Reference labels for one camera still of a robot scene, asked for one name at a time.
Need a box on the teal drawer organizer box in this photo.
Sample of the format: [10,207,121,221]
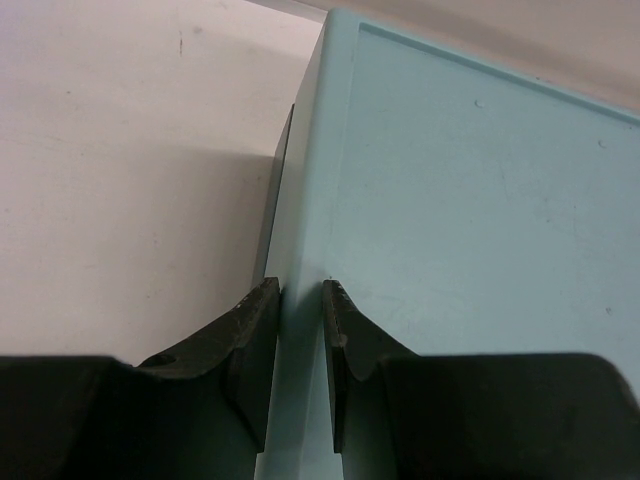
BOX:
[257,9,639,479]

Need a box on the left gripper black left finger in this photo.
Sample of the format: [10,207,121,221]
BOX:
[1,278,280,479]

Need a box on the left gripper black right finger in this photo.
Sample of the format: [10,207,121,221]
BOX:
[322,280,639,479]

